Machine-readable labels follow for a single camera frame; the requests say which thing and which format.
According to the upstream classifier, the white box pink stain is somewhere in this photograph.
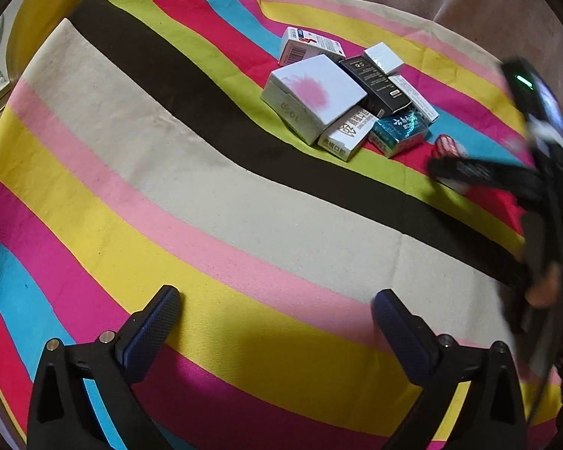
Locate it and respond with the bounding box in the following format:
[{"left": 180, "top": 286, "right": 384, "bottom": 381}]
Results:
[{"left": 261, "top": 55, "right": 366, "bottom": 145}]

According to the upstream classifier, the white Ding Zhi Dental box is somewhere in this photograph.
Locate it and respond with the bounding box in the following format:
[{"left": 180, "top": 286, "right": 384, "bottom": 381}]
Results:
[{"left": 317, "top": 106, "right": 378, "bottom": 162}]

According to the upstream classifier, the white box red blue print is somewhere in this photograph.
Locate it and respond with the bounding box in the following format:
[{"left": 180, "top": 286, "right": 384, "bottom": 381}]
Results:
[{"left": 278, "top": 27, "right": 346, "bottom": 66}]

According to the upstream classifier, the teal glossy box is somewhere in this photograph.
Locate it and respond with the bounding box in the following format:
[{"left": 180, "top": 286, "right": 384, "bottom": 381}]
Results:
[{"left": 368, "top": 109, "right": 428, "bottom": 158}]

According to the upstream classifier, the long white narrow box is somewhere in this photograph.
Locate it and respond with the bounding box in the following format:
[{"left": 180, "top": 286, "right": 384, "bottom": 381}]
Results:
[{"left": 388, "top": 74, "right": 439, "bottom": 124}]

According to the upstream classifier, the striped colourful cloth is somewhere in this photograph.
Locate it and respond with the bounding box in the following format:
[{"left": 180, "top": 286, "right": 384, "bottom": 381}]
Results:
[{"left": 0, "top": 0, "right": 563, "bottom": 450}]

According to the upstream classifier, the red white small pack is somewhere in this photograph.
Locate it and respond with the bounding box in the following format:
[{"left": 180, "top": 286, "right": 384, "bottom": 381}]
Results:
[{"left": 432, "top": 134, "right": 468, "bottom": 159}]

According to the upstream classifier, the black box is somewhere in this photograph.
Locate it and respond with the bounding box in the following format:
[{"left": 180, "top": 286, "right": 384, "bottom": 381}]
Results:
[{"left": 339, "top": 56, "right": 412, "bottom": 118}]

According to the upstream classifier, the small white box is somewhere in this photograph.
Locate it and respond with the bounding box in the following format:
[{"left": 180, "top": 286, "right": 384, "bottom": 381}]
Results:
[{"left": 363, "top": 42, "right": 403, "bottom": 75}]

